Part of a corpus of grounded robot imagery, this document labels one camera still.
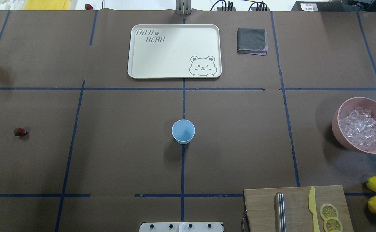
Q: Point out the light blue plastic cup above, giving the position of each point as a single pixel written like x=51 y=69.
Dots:
x=183 y=131

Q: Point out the pink bowl of ice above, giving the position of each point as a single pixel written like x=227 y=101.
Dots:
x=354 y=125

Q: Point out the cream bear serving tray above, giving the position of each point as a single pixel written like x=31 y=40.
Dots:
x=174 y=51

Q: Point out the folded grey cloth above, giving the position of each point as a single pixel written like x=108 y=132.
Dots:
x=252 y=41

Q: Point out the wooden cutting board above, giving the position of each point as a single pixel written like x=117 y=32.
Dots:
x=260 y=205

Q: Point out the strawberry beyond table edge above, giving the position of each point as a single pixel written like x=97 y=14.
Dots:
x=88 y=7

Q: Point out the yellow plastic knife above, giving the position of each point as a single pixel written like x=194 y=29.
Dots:
x=313 y=210

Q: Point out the red strawberry on table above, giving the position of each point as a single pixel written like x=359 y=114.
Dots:
x=19 y=132

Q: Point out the yellow cloth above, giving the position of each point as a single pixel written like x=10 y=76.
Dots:
x=47 y=5

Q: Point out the aluminium frame post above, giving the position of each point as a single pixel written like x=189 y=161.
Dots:
x=183 y=7

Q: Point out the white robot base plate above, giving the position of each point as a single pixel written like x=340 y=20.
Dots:
x=182 y=227

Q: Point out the steel handled knife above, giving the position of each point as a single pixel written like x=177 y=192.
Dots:
x=280 y=216

